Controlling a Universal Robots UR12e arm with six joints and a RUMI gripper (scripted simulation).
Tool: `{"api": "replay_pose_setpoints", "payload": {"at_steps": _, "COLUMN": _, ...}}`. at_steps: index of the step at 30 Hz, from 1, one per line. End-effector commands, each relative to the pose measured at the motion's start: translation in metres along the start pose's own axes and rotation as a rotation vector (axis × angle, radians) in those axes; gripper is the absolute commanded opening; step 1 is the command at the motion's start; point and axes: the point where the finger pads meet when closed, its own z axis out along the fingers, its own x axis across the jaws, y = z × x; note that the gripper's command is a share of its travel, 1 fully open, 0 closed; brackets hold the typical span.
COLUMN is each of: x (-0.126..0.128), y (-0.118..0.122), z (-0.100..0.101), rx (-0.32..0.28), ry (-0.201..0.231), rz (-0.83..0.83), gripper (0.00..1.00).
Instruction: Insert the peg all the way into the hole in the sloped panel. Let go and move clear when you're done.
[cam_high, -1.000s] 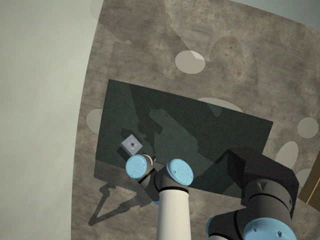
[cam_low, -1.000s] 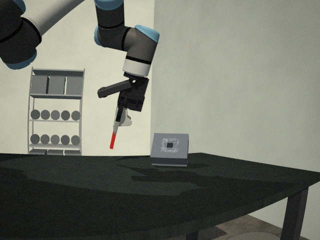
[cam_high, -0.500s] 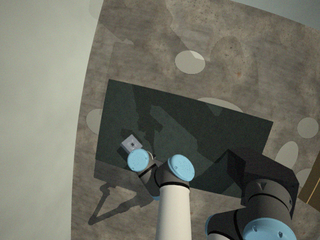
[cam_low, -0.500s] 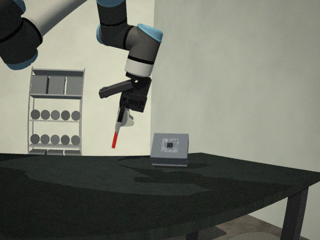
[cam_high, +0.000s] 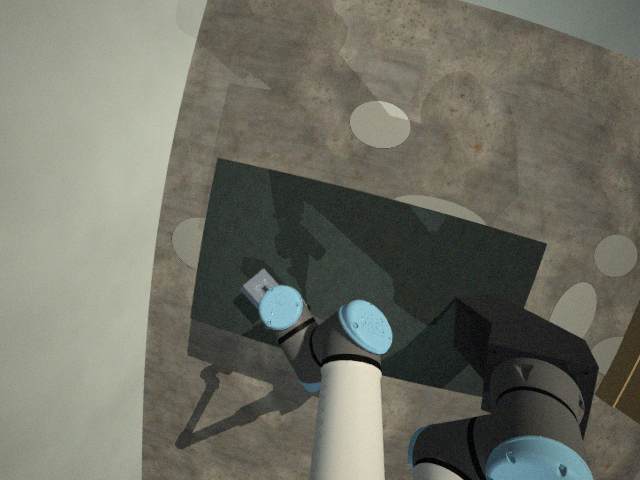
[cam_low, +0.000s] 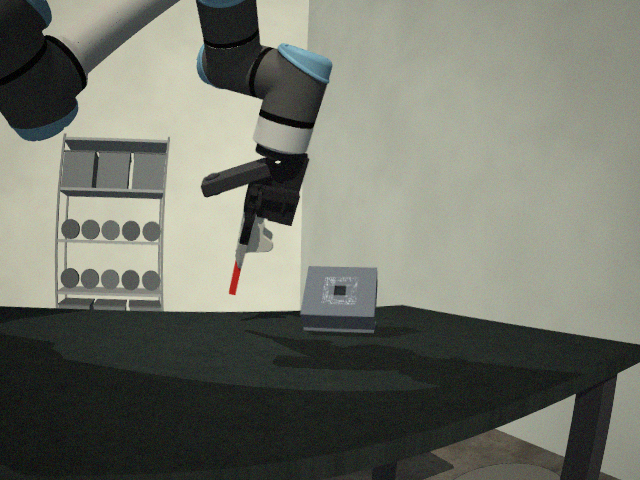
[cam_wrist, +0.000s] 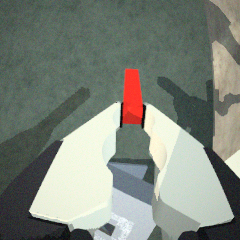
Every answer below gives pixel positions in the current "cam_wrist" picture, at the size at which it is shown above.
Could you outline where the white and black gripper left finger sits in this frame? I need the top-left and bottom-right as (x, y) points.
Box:
(0, 101), (123, 240)

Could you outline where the red rectangular peg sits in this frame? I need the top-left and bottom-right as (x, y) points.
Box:
(122, 69), (143, 124)

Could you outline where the grey panel with square hole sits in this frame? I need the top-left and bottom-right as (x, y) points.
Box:
(94, 162), (156, 240)

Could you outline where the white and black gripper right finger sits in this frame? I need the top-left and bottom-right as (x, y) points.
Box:
(141, 102), (240, 240)

